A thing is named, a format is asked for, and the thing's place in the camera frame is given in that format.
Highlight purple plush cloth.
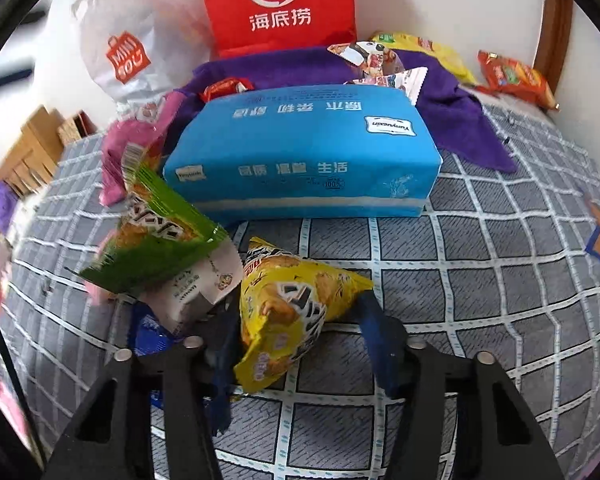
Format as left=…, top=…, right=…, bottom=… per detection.
left=0, top=180, right=18, bottom=233

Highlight blue snack packet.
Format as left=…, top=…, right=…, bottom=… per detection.
left=132, top=302, right=181, bottom=401

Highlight orange chip bag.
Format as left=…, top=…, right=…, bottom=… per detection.
left=477, top=50, right=558, bottom=111

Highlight green snack packet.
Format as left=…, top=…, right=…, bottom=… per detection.
left=79, top=142, right=231, bottom=297

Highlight white pink stick packet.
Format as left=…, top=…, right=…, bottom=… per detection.
left=347, top=67, right=428, bottom=106

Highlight panda print snack packet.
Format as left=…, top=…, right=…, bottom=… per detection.
left=327, top=40, right=406, bottom=83

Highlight wooden bed headboard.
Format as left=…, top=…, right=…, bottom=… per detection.
left=0, top=105, right=66, bottom=196

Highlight pink snack packet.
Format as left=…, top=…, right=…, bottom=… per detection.
left=100, top=92, right=181, bottom=208

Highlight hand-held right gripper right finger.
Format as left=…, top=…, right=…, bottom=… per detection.
left=356, top=291, right=566, bottom=480

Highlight yellow snack packet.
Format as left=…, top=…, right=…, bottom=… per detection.
left=234, top=237, right=375, bottom=395

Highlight white snack packet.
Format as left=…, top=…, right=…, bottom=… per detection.
left=145, top=245, right=243, bottom=336

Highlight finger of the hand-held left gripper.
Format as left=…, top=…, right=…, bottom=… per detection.
left=0, top=67, right=33, bottom=98

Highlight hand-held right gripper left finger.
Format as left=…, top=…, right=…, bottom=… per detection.
left=42, top=305, right=241, bottom=480

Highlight yellow chip bag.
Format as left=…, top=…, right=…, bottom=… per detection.
left=370, top=31, right=478, bottom=86

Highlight purple towel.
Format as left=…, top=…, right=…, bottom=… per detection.
left=172, top=46, right=518, bottom=175

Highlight grey checked tablecloth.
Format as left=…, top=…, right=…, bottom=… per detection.
left=0, top=100, right=600, bottom=480

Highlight patterned box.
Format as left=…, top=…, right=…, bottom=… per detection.
left=57, top=110, right=98, bottom=146

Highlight white plastic bag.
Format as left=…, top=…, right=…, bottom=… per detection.
left=70, top=0, right=216, bottom=106

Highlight blue tissue pack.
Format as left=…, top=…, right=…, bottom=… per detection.
left=162, top=84, right=443, bottom=225

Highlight red snack packet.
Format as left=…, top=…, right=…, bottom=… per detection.
left=201, top=77, right=253, bottom=103

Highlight wooden door frame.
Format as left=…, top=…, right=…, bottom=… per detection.
left=532, top=0, right=576, bottom=86

